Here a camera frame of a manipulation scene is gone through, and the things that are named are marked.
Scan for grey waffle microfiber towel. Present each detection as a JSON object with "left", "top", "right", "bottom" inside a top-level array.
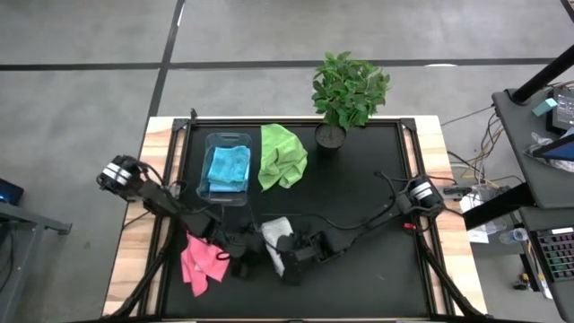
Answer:
[{"left": 260, "top": 216, "right": 297, "bottom": 278}]

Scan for clear plastic bin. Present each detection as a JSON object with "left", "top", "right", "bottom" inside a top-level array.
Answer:
[{"left": 196, "top": 132, "right": 253, "bottom": 207}]

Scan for cyan microfiber towel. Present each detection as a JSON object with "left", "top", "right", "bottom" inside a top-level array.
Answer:
[{"left": 206, "top": 145, "right": 251, "bottom": 185}]

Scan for green microfiber towel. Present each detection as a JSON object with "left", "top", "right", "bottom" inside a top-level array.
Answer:
[{"left": 257, "top": 123, "right": 309, "bottom": 192}]

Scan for pink microfiber towel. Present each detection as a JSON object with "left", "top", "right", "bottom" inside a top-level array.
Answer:
[{"left": 179, "top": 231, "right": 231, "bottom": 298}]

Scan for grey power adapter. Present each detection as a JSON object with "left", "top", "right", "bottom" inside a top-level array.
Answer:
[{"left": 441, "top": 185, "right": 473, "bottom": 201}]

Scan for green potted plant black pot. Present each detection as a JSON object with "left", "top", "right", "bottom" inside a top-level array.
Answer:
[{"left": 311, "top": 49, "right": 392, "bottom": 156}]

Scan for white papers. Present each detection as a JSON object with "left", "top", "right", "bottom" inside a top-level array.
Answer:
[{"left": 459, "top": 196, "right": 491, "bottom": 246}]

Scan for clear plastic bottle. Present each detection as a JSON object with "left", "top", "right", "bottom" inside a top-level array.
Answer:
[{"left": 499, "top": 227, "right": 530, "bottom": 246}]

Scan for grey metal bench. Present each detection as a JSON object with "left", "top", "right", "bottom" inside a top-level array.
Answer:
[{"left": 0, "top": 201, "right": 73, "bottom": 323}]

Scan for black device with blue light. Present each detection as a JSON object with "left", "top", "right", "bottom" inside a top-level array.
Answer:
[{"left": 0, "top": 178, "right": 25, "bottom": 206}]

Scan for black keyboard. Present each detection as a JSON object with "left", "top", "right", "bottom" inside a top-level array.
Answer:
[{"left": 535, "top": 227, "right": 574, "bottom": 284}]

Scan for grey side desk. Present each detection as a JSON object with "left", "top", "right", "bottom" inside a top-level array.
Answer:
[{"left": 491, "top": 87, "right": 574, "bottom": 322}]

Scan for tablet with blue screen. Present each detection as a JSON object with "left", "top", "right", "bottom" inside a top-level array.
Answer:
[{"left": 532, "top": 133, "right": 574, "bottom": 162}]

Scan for small teal box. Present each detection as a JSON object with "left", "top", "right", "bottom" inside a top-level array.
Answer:
[{"left": 532, "top": 97, "right": 559, "bottom": 118}]

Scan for black desk device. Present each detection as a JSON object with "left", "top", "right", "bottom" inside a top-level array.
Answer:
[{"left": 545, "top": 86, "right": 574, "bottom": 135}]

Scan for black pole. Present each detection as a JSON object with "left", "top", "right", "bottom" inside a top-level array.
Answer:
[{"left": 510, "top": 44, "right": 574, "bottom": 105}]

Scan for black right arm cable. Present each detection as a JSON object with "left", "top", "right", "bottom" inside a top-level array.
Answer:
[{"left": 262, "top": 170, "right": 404, "bottom": 232}]

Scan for black aluminium table frame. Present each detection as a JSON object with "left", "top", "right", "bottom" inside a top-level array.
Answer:
[{"left": 105, "top": 107, "right": 490, "bottom": 323}]

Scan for black support bracket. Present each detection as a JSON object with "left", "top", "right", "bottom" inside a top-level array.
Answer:
[{"left": 461, "top": 181, "right": 535, "bottom": 231}]

